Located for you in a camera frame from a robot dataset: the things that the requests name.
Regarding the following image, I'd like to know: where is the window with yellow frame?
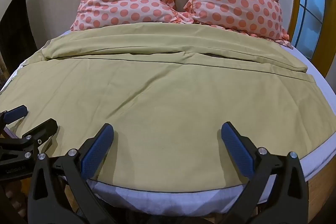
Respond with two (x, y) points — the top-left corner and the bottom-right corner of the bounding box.
(244, 0), (335, 77)

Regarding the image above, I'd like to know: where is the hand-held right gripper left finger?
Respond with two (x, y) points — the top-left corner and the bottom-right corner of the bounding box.
(28, 123), (116, 224)

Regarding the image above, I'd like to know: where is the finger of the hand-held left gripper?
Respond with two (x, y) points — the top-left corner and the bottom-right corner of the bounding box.
(0, 118), (58, 160)
(0, 105), (28, 132)

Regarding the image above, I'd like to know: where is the bed with white sheet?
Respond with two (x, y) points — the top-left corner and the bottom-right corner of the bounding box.
(0, 28), (336, 224)

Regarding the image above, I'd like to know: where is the olive yellow bed sheet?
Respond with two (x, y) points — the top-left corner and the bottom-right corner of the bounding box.
(0, 23), (336, 187)

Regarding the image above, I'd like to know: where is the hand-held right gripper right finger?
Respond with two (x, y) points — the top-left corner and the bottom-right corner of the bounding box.
(221, 121), (309, 224)

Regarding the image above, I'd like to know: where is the dark wooden cabinet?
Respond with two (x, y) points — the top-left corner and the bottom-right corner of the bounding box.
(0, 0), (37, 75)

